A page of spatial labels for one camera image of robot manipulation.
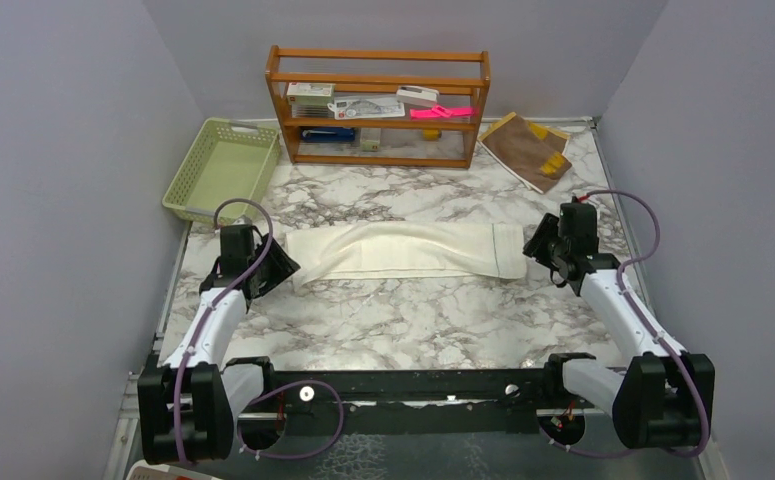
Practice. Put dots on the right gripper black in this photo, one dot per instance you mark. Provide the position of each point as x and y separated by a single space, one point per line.
537 246

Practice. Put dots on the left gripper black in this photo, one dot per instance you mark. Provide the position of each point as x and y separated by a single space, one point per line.
283 266

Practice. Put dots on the white towel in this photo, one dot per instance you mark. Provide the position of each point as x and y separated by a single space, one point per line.
406 249

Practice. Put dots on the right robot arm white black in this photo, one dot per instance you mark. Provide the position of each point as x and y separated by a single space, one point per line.
664 399

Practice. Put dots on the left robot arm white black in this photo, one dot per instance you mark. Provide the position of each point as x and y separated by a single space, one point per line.
189 402

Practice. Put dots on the brown yellow cloth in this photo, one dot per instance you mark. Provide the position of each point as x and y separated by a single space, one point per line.
531 152

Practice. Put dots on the green plastic basket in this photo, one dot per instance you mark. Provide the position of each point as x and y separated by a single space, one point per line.
227 159

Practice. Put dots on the blue object lower shelf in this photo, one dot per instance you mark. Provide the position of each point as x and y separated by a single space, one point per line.
327 134

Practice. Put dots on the small green white box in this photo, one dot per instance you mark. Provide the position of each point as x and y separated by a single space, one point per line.
370 139

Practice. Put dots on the yellow object lower shelf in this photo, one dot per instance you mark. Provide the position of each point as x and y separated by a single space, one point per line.
431 134

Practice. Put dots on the wooden shelf rack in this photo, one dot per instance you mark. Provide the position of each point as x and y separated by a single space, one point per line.
463 79

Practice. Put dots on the pink tool on shelf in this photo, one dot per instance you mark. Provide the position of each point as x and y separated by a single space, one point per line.
439 112

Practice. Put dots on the white box red label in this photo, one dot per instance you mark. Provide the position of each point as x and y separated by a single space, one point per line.
310 92

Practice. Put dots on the ruler set package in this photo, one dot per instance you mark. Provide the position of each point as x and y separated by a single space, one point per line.
367 107

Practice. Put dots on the white device on shelf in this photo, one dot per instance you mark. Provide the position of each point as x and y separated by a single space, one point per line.
417 96

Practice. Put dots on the white red object bottom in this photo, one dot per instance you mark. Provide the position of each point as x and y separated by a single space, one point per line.
141 470

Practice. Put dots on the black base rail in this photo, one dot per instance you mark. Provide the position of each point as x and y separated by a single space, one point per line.
406 402

